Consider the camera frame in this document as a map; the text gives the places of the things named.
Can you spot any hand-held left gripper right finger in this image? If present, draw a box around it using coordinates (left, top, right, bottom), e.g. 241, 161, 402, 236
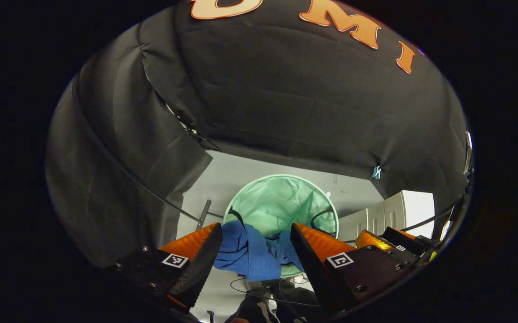
289, 223, 415, 315

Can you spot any black clothes rack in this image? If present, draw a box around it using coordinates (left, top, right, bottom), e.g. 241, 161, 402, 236
73, 76, 226, 231

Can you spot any black cable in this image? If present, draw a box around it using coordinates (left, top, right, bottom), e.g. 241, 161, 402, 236
400, 204, 459, 232

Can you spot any white cabinet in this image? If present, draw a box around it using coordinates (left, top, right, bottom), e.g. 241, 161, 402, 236
337, 190, 435, 243

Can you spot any blue corduroy jacket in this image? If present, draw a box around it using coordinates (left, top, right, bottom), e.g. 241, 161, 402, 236
213, 220, 306, 282

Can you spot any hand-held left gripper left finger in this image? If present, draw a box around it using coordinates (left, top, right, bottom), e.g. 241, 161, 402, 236
105, 223, 223, 314

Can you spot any dark patterned cloth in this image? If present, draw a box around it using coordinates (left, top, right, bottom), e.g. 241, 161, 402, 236
225, 278, 318, 323

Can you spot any green laundry hamper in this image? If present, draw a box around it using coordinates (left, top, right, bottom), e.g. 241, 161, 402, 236
223, 174, 340, 278

